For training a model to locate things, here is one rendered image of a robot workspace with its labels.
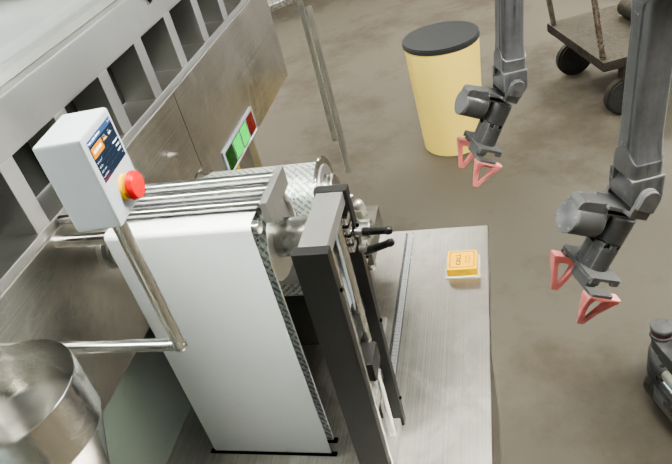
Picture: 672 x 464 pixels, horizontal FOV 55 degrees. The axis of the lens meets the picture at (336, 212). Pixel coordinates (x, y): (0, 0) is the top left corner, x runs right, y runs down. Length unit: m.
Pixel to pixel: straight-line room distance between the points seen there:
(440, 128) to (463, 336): 2.35
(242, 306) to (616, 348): 1.82
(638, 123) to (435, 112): 2.59
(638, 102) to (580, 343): 1.66
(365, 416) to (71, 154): 0.62
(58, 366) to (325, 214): 0.38
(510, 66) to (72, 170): 1.09
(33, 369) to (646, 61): 0.89
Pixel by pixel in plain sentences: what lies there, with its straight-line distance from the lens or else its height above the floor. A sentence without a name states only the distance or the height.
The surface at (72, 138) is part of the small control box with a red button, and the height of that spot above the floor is 1.71.
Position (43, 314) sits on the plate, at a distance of 1.08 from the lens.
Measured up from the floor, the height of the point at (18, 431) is 1.44.
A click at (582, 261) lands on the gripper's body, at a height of 1.14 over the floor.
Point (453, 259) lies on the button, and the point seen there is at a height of 0.92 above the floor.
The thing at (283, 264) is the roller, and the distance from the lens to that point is 1.07.
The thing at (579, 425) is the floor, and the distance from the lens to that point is 2.40.
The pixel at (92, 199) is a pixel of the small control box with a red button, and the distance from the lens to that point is 0.66.
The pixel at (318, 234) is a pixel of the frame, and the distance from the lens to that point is 0.86.
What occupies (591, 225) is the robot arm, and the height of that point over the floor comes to 1.23.
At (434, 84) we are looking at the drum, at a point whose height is 0.46.
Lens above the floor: 1.93
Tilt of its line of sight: 34 degrees down
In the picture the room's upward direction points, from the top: 15 degrees counter-clockwise
